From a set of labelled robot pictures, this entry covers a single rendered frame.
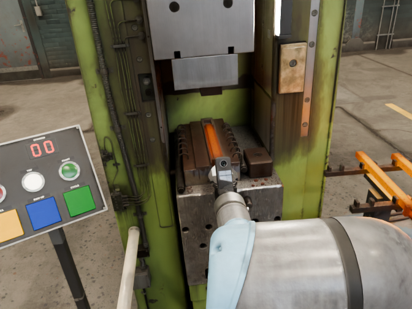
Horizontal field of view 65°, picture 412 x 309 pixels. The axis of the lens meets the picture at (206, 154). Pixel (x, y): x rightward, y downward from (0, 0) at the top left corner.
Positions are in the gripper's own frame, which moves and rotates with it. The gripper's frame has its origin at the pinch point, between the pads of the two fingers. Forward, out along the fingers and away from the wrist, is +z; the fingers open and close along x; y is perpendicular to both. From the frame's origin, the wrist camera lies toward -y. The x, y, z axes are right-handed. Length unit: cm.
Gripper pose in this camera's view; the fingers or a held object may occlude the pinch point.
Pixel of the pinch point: (219, 164)
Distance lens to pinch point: 111.9
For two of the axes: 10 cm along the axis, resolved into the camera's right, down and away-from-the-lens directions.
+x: 9.9, -1.0, 0.6
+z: -1.0, -4.5, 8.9
